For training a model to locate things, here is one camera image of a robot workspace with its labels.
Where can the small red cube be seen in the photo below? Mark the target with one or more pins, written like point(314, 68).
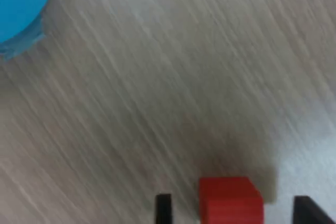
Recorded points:
point(231, 203)

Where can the blue plastic cup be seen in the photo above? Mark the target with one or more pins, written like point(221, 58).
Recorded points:
point(18, 3)

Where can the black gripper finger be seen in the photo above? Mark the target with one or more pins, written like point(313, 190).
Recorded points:
point(305, 212)
point(163, 209)

